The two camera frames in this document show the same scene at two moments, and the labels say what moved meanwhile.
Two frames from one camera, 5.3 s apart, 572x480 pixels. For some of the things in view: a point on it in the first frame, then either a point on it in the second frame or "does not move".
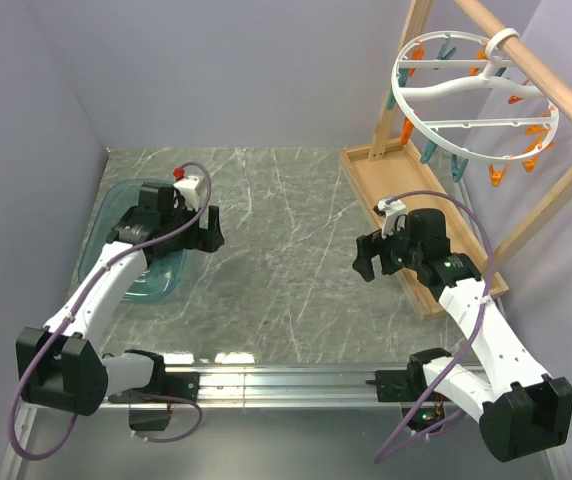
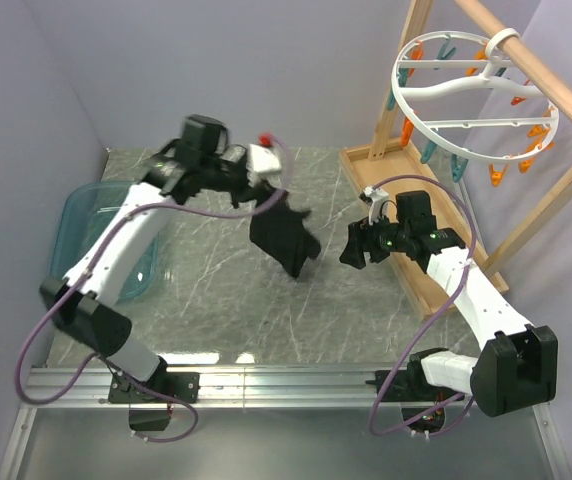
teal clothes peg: [458, 166] does not move
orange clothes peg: [407, 130] does not move
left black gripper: [214, 236] → [250, 193]
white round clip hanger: [459, 91] does not move
